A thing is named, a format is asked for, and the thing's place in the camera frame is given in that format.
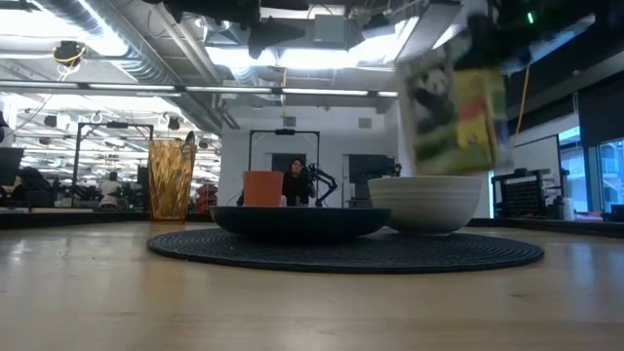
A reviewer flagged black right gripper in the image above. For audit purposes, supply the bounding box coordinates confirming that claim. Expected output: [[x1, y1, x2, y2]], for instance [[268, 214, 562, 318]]
[[460, 0, 543, 70]]

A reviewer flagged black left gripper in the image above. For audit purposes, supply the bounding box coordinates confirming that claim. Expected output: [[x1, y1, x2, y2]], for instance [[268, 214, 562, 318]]
[[164, 0, 307, 60]]

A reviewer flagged panda cereal box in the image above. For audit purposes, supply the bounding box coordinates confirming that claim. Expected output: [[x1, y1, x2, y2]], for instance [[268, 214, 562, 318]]
[[395, 27, 513, 177]]

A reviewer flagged orange plastic cup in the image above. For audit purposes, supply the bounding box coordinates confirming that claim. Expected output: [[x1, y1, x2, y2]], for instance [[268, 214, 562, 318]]
[[242, 170, 285, 208]]

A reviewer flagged amber faceted plastic tumbler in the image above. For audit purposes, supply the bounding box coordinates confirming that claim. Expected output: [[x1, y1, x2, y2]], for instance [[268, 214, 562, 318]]
[[147, 138, 198, 223]]

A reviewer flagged grey ceiling box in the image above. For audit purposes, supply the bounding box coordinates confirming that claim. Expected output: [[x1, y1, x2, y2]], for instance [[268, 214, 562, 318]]
[[313, 14, 348, 48]]

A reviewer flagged long ceiling light bar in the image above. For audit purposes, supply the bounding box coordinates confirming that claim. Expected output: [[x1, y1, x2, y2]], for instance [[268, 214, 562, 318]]
[[0, 80, 399, 98]]

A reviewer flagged seated person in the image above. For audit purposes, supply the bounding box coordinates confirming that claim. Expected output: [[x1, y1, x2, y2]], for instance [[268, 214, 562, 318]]
[[281, 156, 317, 208]]

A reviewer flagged black perforated rack cart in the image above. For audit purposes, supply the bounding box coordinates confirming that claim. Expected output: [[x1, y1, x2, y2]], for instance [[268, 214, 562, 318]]
[[490, 168, 571, 219]]

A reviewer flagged black equipment cabinet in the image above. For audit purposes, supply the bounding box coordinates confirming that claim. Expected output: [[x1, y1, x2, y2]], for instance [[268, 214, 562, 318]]
[[347, 154, 404, 209]]

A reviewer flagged white ribbed bowl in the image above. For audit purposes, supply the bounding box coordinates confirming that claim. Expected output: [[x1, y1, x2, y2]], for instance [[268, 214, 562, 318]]
[[367, 175, 484, 237]]

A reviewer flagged dark green plate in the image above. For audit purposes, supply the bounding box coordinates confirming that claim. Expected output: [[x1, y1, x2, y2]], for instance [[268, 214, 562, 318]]
[[209, 205, 392, 245]]

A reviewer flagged black ceiling device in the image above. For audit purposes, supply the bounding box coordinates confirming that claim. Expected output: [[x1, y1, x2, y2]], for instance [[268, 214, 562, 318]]
[[52, 40, 88, 69]]

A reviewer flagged round dark woven placemat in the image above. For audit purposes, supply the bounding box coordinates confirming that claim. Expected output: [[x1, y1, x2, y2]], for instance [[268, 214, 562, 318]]
[[145, 226, 546, 274]]

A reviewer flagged dark monitor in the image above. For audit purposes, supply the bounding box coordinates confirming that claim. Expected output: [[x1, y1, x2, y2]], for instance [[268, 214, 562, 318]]
[[0, 146, 25, 187]]

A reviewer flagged yellow hanging cable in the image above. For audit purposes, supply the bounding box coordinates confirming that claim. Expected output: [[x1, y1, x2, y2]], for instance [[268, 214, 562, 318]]
[[514, 60, 532, 147]]

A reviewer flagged black gantry frame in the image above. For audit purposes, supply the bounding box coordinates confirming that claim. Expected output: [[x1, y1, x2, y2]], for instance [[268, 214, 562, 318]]
[[247, 128, 322, 173], [72, 121, 155, 209]]

